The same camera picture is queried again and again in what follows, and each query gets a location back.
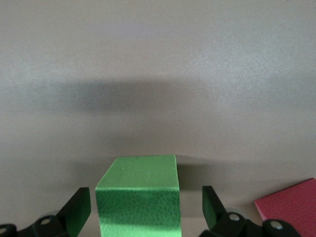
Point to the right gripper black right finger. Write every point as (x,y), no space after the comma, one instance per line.
(222,222)

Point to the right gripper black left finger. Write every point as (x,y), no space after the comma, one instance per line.
(71,214)

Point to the green foam cube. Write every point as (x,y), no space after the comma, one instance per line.
(138,202)

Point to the red foam cube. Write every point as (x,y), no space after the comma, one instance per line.
(291,205)

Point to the brown paper table cover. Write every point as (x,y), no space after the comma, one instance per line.
(158,61)

